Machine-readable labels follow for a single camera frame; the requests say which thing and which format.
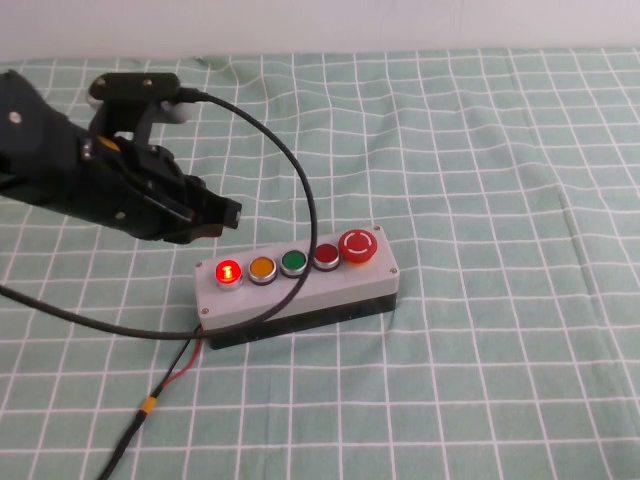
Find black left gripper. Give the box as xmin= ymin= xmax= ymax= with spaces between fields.
xmin=74 ymin=133 xmax=244 ymax=247

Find illuminated red push button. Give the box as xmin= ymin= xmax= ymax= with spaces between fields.
xmin=214 ymin=258 xmax=245 ymax=293

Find yellow push button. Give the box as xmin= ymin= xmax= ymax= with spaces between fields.
xmin=248 ymin=255 xmax=278 ymax=288

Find green push button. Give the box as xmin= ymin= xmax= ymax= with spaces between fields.
xmin=278 ymin=249 xmax=309 ymax=280

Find flat dark red push button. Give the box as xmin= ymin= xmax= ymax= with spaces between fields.
xmin=312 ymin=243 xmax=342 ymax=273

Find grey black button box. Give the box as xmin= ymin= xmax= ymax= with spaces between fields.
xmin=193 ymin=224 xmax=401 ymax=352

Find red mushroom emergency stop button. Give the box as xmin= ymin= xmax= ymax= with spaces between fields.
xmin=337 ymin=229 xmax=377 ymax=268

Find green white checked tablecloth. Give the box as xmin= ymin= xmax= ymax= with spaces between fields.
xmin=0 ymin=47 xmax=640 ymax=480

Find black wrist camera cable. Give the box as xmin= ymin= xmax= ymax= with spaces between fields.
xmin=0 ymin=86 xmax=320 ymax=341

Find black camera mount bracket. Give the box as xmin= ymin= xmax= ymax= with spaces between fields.
xmin=89 ymin=97 xmax=167 ymax=151

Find thin black wire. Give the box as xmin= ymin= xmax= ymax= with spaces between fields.
xmin=148 ymin=324 xmax=203 ymax=399

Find thin red wire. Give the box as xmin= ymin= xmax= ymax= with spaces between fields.
xmin=158 ymin=335 xmax=205 ymax=390

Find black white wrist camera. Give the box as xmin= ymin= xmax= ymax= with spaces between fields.
xmin=88 ymin=71 xmax=195 ymax=125

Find black sleeved power cable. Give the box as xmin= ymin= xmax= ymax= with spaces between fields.
xmin=94 ymin=409 xmax=147 ymax=480

